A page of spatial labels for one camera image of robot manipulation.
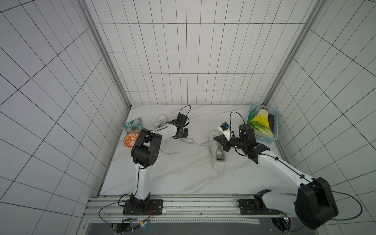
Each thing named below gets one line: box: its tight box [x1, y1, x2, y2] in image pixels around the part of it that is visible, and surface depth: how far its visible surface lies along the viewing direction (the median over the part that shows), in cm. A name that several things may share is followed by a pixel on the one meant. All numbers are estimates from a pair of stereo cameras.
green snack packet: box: [123, 117, 144, 135], surface depth 107 cm
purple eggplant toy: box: [267, 114, 275, 133], surface depth 108 cm
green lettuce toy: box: [249, 120, 274, 138], surface depth 98 cm
